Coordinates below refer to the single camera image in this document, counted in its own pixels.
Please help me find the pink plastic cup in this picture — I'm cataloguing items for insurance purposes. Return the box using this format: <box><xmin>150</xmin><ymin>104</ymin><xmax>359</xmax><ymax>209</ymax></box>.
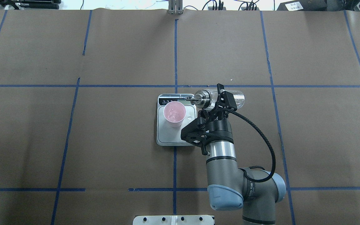
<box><xmin>163</xmin><ymin>101</ymin><xmax>186</xmax><ymax>127</ymax></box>

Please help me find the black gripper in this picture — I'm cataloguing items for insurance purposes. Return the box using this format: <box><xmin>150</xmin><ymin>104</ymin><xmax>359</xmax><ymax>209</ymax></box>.
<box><xmin>204</xmin><ymin>83</ymin><xmax>238</xmax><ymax>144</ymax></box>

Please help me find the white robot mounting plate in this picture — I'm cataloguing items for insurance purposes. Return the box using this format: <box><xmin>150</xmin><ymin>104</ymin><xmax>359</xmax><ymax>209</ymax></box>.
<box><xmin>132</xmin><ymin>215</ymin><xmax>215</xmax><ymax>225</ymax></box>

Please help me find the silver digital kitchen scale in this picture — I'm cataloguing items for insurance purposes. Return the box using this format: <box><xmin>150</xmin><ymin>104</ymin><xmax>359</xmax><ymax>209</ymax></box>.
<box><xmin>156</xmin><ymin>93</ymin><xmax>197</xmax><ymax>146</ymax></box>

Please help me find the aluminium frame post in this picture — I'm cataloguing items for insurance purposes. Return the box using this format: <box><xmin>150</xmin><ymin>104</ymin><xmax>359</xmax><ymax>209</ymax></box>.
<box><xmin>167</xmin><ymin>0</ymin><xmax>184</xmax><ymax>15</ymax></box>

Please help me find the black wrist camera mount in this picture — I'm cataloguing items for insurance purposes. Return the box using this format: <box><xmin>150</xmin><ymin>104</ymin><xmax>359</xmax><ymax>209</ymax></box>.
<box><xmin>180</xmin><ymin>117</ymin><xmax>213</xmax><ymax>156</ymax></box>

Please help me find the glass sauce dispenser bottle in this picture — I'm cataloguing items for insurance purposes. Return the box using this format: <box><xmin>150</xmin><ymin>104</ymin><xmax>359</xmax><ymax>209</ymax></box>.
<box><xmin>186</xmin><ymin>89</ymin><xmax>245</xmax><ymax>111</ymax></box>

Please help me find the brown paper table cover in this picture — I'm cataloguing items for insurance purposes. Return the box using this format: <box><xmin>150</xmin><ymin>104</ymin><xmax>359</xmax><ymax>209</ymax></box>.
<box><xmin>0</xmin><ymin>8</ymin><xmax>360</xmax><ymax>225</ymax></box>

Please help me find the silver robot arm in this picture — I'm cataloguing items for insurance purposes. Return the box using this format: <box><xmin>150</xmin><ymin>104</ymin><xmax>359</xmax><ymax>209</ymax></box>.
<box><xmin>202</xmin><ymin>83</ymin><xmax>285</xmax><ymax>225</ymax></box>

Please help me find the black box with label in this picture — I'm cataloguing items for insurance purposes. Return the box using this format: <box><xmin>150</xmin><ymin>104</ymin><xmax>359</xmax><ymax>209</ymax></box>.
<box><xmin>276</xmin><ymin>0</ymin><xmax>327</xmax><ymax>11</ymax></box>

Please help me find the black camera cable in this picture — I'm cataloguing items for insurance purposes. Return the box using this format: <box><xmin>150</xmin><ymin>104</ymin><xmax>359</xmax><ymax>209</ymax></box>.
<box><xmin>227</xmin><ymin>108</ymin><xmax>276</xmax><ymax>183</ymax></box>

